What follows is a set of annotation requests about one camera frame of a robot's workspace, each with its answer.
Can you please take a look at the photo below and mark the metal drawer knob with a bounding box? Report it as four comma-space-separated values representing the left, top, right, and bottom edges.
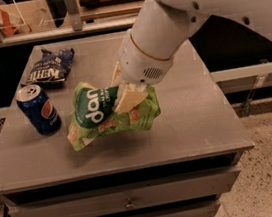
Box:
125, 197, 136, 210

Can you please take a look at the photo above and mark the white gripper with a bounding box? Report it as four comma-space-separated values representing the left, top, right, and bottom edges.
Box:
110, 30, 174, 113

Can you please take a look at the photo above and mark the grey drawer cabinet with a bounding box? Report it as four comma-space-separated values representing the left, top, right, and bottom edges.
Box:
0, 43, 253, 217

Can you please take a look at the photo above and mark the top grey drawer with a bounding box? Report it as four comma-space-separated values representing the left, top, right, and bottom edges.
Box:
9, 166, 240, 217

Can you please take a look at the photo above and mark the metal shelf rail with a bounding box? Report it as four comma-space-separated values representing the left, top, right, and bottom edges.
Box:
0, 16, 136, 48

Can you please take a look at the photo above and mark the blue kettle chip bag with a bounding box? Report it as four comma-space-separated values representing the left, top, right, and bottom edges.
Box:
21, 48, 75, 86

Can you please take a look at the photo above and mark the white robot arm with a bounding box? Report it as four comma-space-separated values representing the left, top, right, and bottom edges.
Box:
112, 0, 272, 113

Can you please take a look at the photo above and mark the blue pepsi can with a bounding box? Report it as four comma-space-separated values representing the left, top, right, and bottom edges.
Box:
16, 84, 62, 136

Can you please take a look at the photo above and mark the green rice chip bag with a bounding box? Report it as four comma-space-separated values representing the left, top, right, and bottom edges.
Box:
67, 82, 161, 151

